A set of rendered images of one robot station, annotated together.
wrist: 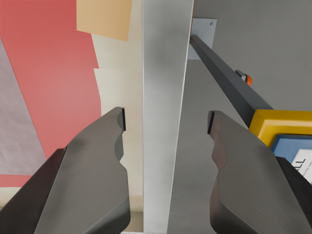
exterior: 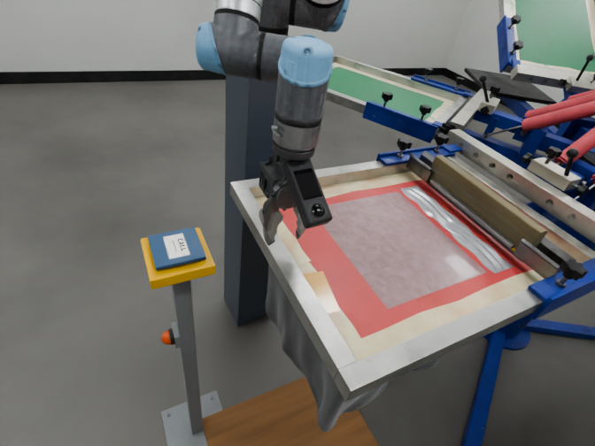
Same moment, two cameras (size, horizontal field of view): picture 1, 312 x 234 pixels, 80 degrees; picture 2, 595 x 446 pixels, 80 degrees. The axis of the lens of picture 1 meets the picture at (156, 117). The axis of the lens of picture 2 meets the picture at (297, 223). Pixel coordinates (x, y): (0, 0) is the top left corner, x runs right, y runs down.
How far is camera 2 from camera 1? 0.60 m
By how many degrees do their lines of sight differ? 28
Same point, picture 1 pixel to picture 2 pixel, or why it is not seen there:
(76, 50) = (320, 265)
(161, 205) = (250, 206)
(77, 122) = (308, 237)
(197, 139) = (135, 296)
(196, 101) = (158, 347)
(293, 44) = not seen: outside the picture
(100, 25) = (314, 275)
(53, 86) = (324, 249)
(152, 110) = (281, 247)
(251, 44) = not seen: outside the picture
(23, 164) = not seen: hidden behind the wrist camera
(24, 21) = (343, 267)
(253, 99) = (184, 301)
